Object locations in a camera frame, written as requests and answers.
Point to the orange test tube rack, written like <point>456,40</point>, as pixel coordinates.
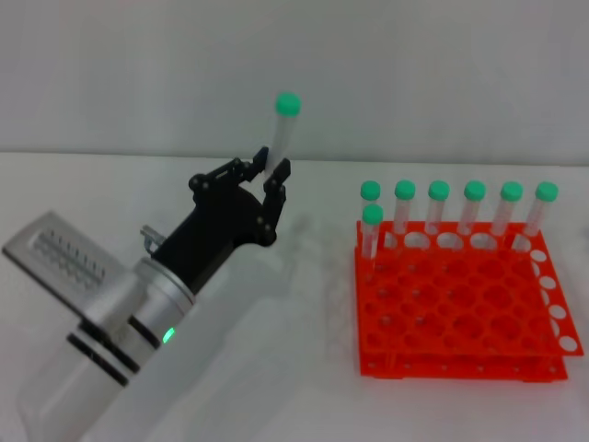
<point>460,304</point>

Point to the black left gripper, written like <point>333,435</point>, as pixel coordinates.
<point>221,221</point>

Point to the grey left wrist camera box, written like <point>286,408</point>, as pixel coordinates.
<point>69,258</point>

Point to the green-capped clear test tube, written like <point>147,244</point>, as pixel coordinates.
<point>474,189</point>
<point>438,189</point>
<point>373,215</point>
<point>288,104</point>
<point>546,191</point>
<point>405,189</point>
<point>370,189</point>
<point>511,190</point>

